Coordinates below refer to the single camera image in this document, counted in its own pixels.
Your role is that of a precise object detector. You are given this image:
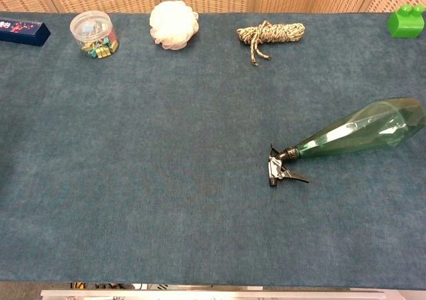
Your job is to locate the aluminium profile rail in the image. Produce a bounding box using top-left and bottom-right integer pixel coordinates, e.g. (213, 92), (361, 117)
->
(40, 288), (395, 300)

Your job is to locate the dark blue printed box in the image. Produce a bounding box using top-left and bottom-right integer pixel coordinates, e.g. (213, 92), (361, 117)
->
(0, 17), (51, 47)

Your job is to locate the blue felt table cloth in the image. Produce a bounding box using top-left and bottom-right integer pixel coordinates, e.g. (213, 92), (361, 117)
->
(0, 11), (426, 287)

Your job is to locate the clear jar of binder clips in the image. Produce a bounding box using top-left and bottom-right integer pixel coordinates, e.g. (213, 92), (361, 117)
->
(69, 10), (120, 60)

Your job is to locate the green toy building block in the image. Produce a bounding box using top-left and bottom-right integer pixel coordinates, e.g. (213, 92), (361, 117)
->
(387, 3), (425, 39)

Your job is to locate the green spray bottle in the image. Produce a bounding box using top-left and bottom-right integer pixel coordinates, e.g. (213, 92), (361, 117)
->
(268, 96), (426, 188)

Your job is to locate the coiled beige speckled rope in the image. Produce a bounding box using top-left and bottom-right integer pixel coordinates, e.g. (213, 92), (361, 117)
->
(236, 20), (306, 67)

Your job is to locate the white mesh bath sponge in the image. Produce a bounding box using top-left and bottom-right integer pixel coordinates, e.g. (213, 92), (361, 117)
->
(148, 0), (200, 51)

